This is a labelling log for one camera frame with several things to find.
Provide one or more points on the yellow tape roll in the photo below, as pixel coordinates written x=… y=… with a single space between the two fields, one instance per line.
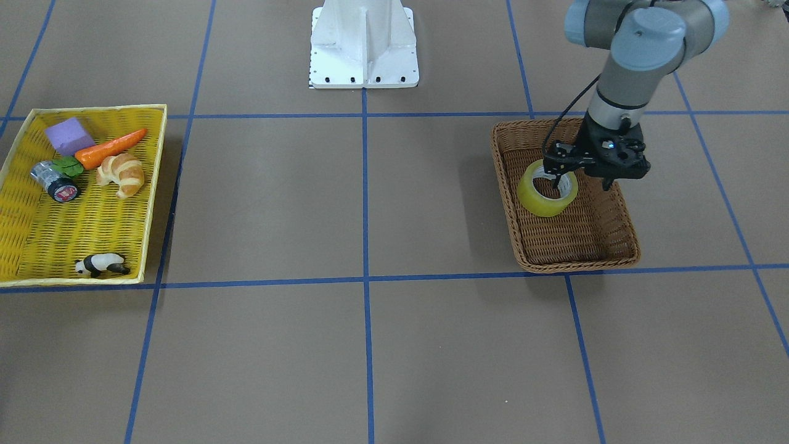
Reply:
x=536 y=194

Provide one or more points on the brown wicker basket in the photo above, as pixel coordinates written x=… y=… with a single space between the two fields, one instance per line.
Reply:
x=593 y=232

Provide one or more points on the yellow plastic basket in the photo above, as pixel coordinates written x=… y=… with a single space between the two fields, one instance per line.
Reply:
x=40 y=238

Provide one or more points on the toy croissant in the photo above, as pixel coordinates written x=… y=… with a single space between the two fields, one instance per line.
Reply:
x=124 y=170

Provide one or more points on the panda figurine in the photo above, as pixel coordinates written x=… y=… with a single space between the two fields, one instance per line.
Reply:
x=95 y=265

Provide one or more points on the toy carrot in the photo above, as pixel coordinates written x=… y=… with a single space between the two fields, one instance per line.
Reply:
x=92 y=157

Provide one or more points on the purple foam block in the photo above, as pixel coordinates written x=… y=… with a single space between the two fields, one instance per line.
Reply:
x=69 y=137

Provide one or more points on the small black-lidded jar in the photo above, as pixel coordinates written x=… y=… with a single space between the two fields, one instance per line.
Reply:
x=58 y=185

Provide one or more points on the white camera stand post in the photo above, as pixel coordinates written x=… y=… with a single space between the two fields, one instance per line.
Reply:
x=363 y=44

